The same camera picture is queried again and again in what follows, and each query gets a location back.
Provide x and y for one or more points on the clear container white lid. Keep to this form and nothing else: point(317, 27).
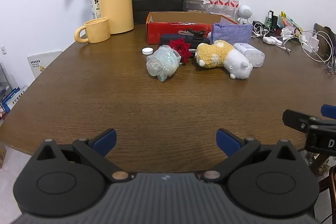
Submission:
point(195, 5)

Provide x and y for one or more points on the brown bag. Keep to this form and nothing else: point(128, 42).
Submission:
point(325, 35)

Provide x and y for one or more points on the white oblong device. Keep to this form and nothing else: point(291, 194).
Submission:
point(277, 40)

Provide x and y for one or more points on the white charger adapters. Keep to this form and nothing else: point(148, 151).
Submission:
point(268, 40)

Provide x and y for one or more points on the blue white packets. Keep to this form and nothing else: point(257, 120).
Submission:
point(13, 100)

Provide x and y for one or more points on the white charger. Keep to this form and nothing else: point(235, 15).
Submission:
point(312, 43)

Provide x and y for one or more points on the white carton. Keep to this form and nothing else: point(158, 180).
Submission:
point(94, 1)

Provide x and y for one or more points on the clear bubble wrap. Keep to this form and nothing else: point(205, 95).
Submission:
point(162, 62)

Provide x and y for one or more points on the small black box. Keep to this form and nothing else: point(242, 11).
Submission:
point(274, 22)

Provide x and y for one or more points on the crumpled white tissue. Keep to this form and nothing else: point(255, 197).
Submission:
point(286, 31)

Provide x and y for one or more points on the red rose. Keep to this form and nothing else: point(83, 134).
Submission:
point(181, 48)

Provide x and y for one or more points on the white robot speaker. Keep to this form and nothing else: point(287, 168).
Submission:
point(245, 12)

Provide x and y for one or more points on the red cardboard box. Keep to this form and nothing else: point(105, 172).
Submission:
point(168, 29)

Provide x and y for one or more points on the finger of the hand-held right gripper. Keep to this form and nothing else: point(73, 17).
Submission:
point(294, 119)
point(329, 110)

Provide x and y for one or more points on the white round lid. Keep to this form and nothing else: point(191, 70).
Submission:
point(147, 50)

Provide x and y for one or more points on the yellow white plush toy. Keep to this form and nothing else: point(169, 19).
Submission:
point(212, 56)

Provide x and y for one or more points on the dark blue case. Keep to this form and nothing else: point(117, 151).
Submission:
point(170, 38)

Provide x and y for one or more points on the colourful snack packet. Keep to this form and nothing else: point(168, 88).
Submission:
point(290, 22)

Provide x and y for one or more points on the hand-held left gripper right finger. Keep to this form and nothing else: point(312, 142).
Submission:
point(228, 142)

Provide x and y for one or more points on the green bottle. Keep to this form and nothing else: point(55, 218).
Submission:
point(269, 19)

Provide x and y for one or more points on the yellow mug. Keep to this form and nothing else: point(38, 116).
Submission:
point(98, 29)

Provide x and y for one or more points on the white paper board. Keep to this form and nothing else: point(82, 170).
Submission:
point(44, 62)

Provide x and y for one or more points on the clear plastic bottle white label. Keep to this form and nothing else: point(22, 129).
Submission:
point(253, 54)

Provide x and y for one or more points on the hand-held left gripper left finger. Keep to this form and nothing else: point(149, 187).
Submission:
point(107, 138)

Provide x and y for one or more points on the purple fabric pouch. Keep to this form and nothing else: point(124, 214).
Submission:
point(232, 33)

